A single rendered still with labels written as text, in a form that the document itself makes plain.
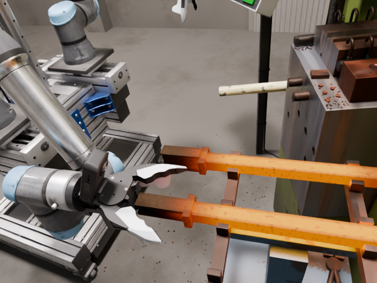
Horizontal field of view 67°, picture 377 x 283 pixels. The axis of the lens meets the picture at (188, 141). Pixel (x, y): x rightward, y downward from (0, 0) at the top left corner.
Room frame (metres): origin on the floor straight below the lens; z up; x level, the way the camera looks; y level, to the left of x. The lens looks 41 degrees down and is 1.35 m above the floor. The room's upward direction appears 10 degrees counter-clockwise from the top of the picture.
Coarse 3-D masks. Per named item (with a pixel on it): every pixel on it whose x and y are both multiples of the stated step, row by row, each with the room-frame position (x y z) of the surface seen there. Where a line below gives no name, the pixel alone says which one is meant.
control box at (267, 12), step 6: (234, 0) 1.28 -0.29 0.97; (240, 0) 1.23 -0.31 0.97; (258, 0) 1.13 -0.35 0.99; (264, 0) 1.12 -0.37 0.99; (270, 0) 1.13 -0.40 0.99; (276, 0) 1.13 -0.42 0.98; (246, 6) 1.18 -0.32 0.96; (252, 6) 1.14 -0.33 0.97; (258, 6) 1.11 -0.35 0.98; (264, 6) 1.12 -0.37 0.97; (270, 6) 1.13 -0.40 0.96; (258, 12) 1.11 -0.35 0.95; (264, 12) 1.12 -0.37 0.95; (270, 12) 1.13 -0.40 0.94
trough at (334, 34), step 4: (372, 28) 0.72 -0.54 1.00; (376, 28) 0.72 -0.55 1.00; (336, 32) 0.74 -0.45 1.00; (340, 32) 0.73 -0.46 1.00; (344, 32) 0.73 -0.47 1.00; (348, 32) 0.73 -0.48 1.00; (352, 32) 0.73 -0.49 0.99; (356, 32) 0.73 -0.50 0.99; (360, 32) 0.72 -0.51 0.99; (364, 32) 0.72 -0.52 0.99; (368, 32) 0.72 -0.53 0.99; (372, 32) 0.72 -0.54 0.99; (376, 32) 0.72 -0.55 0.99; (328, 36) 0.74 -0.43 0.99; (332, 36) 0.74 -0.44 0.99; (336, 36) 0.73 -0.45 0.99; (340, 36) 0.73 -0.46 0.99
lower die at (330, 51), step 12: (336, 24) 0.83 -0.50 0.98; (348, 24) 0.81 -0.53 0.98; (360, 24) 0.78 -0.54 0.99; (372, 24) 0.76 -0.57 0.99; (324, 36) 0.76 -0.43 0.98; (348, 36) 0.69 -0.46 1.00; (360, 36) 0.68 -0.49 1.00; (324, 48) 0.74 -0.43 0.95; (336, 48) 0.67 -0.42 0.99; (348, 48) 0.65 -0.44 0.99; (360, 48) 0.64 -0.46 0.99; (324, 60) 0.73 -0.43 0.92; (336, 60) 0.65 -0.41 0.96; (336, 72) 0.65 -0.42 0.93
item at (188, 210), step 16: (144, 208) 0.32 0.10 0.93; (160, 208) 0.30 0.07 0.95; (176, 208) 0.29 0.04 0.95; (192, 208) 0.29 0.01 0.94; (208, 208) 0.28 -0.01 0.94; (224, 208) 0.28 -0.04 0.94; (240, 208) 0.27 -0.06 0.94; (192, 224) 0.27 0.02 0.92; (208, 224) 0.27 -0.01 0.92; (240, 224) 0.25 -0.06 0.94; (256, 224) 0.24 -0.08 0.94; (272, 224) 0.23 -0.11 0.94; (288, 224) 0.23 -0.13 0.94; (304, 224) 0.22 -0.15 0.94; (320, 224) 0.22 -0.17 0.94; (336, 224) 0.22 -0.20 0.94; (352, 224) 0.21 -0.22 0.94; (320, 240) 0.20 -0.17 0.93; (336, 240) 0.20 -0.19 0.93; (352, 240) 0.19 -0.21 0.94; (368, 240) 0.18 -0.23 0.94
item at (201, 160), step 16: (176, 160) 0.42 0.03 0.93; (192, 160) 0.41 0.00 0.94; (208, 160) 0.39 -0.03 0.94; (224, 160) 0.39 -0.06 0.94; (240, 160) 0.38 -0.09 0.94; (256, 160) 0.37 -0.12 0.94; (272, 160) 0.36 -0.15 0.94; (288, 160) 0.36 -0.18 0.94; (272, 176) 0.34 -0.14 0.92; (288, 176) 0.33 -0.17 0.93; (304, 176) 0.32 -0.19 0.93; (320, 176) 0.31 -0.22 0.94; (336, 176) 0.30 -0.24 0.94; (352, 176) 0.30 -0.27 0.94; (368, 176) 0.29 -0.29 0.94
